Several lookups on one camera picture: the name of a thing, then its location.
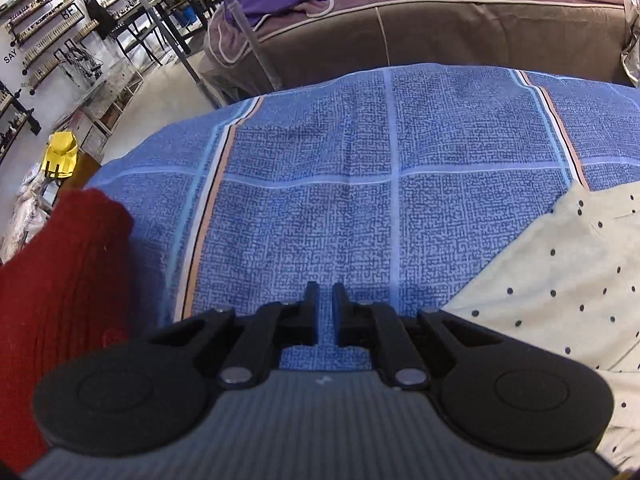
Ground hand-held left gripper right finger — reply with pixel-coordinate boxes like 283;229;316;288
332;282;504;390

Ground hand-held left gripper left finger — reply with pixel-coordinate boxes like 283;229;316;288
145;281;320;389

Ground cream polka dot garment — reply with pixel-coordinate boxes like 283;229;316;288
442;180;640;473

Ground blue plaid bed sheet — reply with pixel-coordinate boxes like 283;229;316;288
82;62;640;376

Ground red knitted sweater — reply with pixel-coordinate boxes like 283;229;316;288
0;187;135;473

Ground brown wooden board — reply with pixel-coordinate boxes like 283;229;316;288
59;152;104;194

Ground white low shelf unit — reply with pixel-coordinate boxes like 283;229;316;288
52;72;144;162

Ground grey metal pole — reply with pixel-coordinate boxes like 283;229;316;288
207;0;284;92

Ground yellow bag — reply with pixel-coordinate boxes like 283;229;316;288
41;131;80;181

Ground white crumpled fabric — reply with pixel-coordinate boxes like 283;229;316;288
0;175;57;264

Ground mauve covered bed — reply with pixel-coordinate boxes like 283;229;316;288
197;0;633;111

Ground black chair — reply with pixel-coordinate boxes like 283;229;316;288
112;0;167;67

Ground hanging black cables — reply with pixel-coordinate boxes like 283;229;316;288
56;42;104;79

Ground wall rack of small bottles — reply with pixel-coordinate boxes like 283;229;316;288
2;0;128;97
0;82;42;163

